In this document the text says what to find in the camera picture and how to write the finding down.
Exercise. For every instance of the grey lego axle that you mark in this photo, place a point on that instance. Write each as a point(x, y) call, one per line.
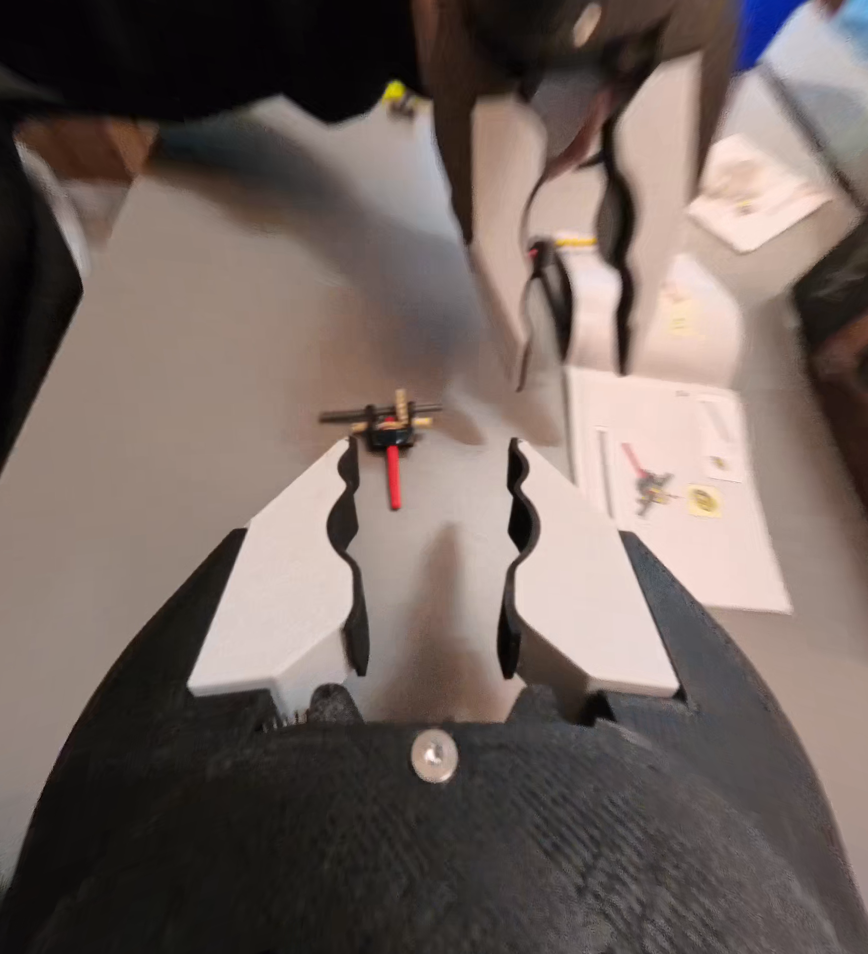
point(337, 416)

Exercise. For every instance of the blue plastic bin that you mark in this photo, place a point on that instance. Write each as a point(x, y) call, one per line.
point(758, 30)

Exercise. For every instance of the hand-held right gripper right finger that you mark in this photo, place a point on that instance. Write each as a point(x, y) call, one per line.
point(590, 596)

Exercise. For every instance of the small leaflet with car picture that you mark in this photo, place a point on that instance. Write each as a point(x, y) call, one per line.
point(762, 194)

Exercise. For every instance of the instruction booklet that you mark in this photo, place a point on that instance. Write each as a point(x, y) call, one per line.
point(672, 536)

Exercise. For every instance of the lego frame with yellow axle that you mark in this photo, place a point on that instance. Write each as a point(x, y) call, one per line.
point(553, 298)

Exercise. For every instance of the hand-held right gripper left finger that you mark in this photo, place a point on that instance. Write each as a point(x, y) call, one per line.
point(285, 596)

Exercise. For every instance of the brown wooden cabinet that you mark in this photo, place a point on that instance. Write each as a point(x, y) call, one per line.
point(83, 149)

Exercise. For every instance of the lego set cardboard box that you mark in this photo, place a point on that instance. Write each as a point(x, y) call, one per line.
point(866, 373)

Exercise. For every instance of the black lego gear assembly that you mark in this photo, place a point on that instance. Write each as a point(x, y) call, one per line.
point(389, 436)

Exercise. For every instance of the person's left forearm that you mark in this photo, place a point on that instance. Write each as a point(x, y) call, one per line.
point(180, 45)

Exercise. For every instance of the person's black jacket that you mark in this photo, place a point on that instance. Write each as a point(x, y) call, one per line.
point(1, 335)

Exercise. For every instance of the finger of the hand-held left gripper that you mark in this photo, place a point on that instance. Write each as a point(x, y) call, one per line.
point(497, 186)
point(661, 186)

